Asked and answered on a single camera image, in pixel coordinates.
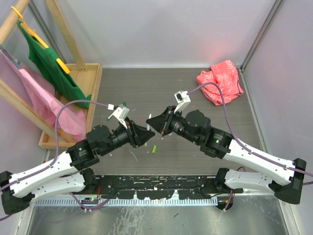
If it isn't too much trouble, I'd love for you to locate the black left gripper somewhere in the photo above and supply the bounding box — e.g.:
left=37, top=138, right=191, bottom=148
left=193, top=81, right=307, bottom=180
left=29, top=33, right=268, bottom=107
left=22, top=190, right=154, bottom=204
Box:
left=100, top=117, right=155, bottom=156

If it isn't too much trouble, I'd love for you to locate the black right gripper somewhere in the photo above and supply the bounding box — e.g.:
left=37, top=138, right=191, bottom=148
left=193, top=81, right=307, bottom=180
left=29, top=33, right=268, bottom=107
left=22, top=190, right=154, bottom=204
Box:
left=146, top=105, right=201, bottom=145

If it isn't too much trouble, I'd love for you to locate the lime green pen cap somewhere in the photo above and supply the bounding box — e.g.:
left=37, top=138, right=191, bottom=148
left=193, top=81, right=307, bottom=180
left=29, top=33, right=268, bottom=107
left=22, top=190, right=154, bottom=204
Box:
left=152, top=145, right=157, bottom=153

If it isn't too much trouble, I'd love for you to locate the white pen with lime end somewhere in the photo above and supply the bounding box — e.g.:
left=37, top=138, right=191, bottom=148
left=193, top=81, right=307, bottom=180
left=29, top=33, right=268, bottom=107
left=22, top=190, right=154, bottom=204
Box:
left=144, top=113, right=152, bottom=146

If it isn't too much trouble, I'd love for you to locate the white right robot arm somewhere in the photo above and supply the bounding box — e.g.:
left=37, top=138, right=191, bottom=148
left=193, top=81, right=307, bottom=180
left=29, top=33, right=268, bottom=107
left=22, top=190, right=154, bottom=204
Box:
left=146, top=106, right=307, bottom=205

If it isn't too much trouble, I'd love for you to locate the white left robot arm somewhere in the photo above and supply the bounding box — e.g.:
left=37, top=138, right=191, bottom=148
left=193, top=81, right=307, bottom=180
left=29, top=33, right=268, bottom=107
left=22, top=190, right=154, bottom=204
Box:
left=0, top=120, right=155, bottom=215

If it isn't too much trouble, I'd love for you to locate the coral patterned cloth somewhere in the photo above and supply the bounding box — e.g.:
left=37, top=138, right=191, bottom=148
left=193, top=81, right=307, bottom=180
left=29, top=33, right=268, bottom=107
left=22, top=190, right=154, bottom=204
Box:
left=196, top=60, right=244, bottom=106

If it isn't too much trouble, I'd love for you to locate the green cloth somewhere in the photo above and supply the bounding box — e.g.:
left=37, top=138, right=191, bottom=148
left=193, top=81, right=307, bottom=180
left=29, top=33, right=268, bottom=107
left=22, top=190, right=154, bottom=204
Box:
left=17, top=20, right=91, bottom=101

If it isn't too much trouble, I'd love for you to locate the pink cloth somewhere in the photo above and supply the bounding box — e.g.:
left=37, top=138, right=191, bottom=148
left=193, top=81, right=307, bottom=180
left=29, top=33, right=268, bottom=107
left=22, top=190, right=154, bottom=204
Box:
left=0, top=51, right=86, bottom=141

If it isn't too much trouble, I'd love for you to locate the blue-grey clothes hanger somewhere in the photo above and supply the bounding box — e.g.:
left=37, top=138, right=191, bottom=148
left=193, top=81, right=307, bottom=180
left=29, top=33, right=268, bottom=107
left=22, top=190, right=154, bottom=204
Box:
left=0, top=45, right=22, bottom=70

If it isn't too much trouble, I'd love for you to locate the yellow clothes hanger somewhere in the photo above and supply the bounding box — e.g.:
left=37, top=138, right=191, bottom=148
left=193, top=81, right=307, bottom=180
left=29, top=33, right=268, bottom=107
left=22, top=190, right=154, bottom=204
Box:
left=11, top=6, right=70, bottom=74

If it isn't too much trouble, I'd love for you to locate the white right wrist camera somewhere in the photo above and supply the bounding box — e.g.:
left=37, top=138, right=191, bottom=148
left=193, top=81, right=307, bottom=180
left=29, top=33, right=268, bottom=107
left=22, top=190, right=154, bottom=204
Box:
left=174, top=91, right=191, bottom=113

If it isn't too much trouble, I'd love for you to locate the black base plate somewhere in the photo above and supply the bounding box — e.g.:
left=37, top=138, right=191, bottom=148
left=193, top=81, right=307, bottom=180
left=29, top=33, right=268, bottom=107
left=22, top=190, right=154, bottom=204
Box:
left=73, top=175, right=231, bottom=200

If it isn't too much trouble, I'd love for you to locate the grey slotted cable duct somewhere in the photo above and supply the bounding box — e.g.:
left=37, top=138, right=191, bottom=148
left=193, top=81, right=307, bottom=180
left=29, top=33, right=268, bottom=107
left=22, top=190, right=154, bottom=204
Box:
left=35, top=197, right=218, bottom=207

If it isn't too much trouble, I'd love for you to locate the wooden rack frame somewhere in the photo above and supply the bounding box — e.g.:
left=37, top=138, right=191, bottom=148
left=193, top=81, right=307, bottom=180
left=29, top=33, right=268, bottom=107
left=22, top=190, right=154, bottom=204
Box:
left=0, top=7, right=91, bottom=142

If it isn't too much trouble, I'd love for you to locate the aluminium frame post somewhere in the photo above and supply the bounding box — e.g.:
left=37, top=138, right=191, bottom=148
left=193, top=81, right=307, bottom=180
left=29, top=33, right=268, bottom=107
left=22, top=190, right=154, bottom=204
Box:
left=240, top=0, right=285, bottom=72

